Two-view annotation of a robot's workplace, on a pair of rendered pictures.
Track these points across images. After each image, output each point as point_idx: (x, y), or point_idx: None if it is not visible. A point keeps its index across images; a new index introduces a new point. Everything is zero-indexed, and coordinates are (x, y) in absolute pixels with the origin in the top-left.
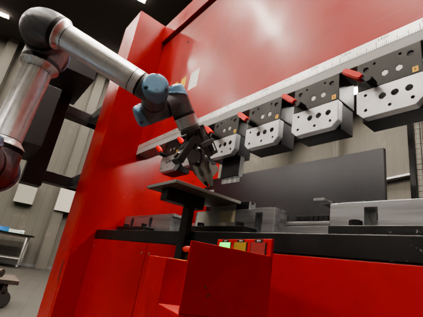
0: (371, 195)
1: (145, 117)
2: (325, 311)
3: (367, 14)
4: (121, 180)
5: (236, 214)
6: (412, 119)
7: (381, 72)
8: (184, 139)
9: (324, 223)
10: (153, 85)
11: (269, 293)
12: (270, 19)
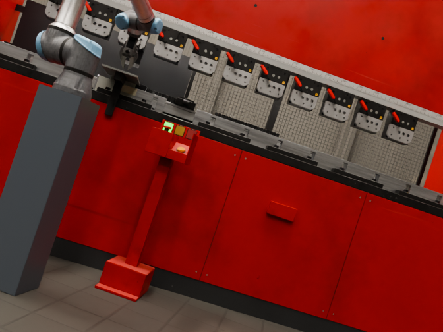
0: (179, 84)
1: (128, 27)
2: (196, 153)
3: (245, 24)
4: None
5: (138, 91)
6: (237, 85)
7: (238, 61)
8: (128, 38)
9: (166, 103)
10: (158, 28)
11: (194, 148)
12: None
